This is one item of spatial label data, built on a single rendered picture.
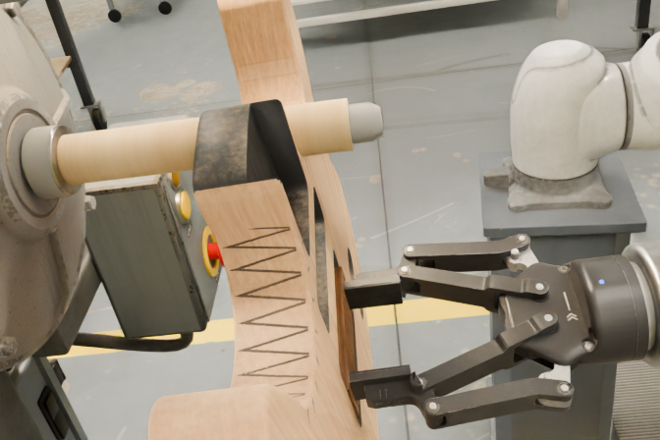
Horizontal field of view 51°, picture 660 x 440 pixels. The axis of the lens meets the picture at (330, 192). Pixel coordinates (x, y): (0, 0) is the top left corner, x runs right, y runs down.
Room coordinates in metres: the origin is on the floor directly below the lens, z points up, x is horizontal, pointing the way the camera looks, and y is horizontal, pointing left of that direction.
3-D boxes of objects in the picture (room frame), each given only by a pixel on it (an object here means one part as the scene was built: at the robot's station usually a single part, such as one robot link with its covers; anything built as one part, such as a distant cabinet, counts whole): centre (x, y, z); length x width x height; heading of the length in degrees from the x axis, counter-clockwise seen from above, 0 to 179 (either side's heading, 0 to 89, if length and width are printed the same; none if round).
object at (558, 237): (1.09, -0.42, 0.35); 0.28 x 0.28 x 0.70; 76
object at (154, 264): (0.65, 0.27, 0.99); 0.24 x 0.21 x 0.26; 84
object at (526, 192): (1.10, -0.41, 0.73); 0.22 x 0.18 x 0.06; 76
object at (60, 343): (0.60, 0.28, 1.02); 0.19 x 0.04 x 0.04; 174
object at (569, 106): (1.09, -0.44, 0.87); 0.18 x 0.16 x 0.22; 79
